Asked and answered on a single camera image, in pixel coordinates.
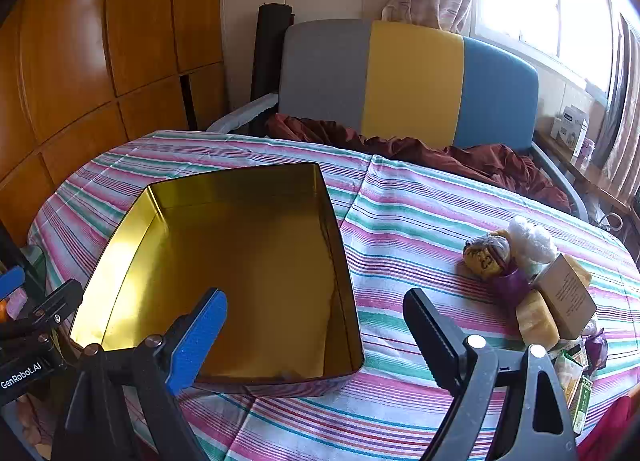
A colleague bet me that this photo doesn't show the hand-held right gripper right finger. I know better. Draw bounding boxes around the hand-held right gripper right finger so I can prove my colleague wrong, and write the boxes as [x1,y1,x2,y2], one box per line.
[403,287,580,461]

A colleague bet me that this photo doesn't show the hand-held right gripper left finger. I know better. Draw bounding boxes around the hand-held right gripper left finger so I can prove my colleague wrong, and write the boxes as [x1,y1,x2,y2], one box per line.
[50,287,229,461]

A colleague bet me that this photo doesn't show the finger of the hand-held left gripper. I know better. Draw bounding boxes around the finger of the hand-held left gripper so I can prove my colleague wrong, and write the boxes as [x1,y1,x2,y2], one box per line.
[0,280,84,342]
[0,266,26,301]

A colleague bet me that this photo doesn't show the gold tin box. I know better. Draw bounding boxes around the gold tin box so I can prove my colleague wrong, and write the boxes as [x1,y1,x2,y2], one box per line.
[69,162,365,398]

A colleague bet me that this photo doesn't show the purple snack packet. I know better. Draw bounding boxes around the purple snack packet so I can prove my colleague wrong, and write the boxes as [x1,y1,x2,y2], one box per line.
[585,331,608,372]
[492,266,533,303]

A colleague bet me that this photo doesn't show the yellow patterned sock ball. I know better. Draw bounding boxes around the yellow patterned sock ball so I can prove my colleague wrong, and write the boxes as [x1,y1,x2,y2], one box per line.
[462,233,513,281]

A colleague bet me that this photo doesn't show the white fluffy bundle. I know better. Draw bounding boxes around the white fluffy bundle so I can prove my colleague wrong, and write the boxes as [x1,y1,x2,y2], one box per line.
[507,216,558,264]

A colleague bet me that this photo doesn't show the small printed cardboard box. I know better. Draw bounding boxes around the small printed cardboard box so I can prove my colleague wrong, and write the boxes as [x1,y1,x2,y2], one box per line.
[531,254,598,339]

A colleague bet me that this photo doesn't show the green-edged cracker packet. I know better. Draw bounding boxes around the green-edged cracker packet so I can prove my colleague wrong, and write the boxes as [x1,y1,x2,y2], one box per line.
[552,347,587,404]

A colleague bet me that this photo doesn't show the small green packet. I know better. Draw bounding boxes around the small green packet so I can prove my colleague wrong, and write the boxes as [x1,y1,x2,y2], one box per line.
[570,376,594,434]

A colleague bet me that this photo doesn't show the striped tablecloth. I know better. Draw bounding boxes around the striped tablecloth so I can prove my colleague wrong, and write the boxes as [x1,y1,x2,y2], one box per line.
[27,130,640,461]

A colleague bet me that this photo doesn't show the maroon cloth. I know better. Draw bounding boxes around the maroon cloth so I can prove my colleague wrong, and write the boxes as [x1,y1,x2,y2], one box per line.
[264,113,572,214]

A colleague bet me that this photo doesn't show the person's red clothing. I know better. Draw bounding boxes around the person's red clothing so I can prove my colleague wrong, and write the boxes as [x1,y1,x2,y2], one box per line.
[577,396,640,461]

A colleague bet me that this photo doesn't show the wooden side table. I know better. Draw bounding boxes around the wooden side table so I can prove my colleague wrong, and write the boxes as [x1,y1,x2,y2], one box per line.
[532,131,636,216]

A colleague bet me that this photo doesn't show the wooden wardrobe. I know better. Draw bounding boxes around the wooden wardrobe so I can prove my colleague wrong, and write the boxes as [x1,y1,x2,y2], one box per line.
[0,0,226,247]

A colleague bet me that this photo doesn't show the white carton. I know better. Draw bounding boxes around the white carton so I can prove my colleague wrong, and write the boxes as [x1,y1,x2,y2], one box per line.
[550,106,591,156]

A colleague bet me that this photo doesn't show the grey yellow blue chair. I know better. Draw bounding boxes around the grey yellow blue chair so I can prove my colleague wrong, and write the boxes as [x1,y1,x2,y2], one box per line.
[207,18,591,222]

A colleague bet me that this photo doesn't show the striped side curtain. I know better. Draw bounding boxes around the striped side curtain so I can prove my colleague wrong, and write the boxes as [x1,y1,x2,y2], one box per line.
[595,16,640,202]

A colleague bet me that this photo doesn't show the black rolled mat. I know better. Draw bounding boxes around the black rolled mat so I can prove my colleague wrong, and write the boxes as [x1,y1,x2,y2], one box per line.
[250,3,295,136]

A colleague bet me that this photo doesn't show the window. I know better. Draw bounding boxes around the window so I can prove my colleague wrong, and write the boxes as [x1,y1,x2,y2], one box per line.
[470,0,621,92]

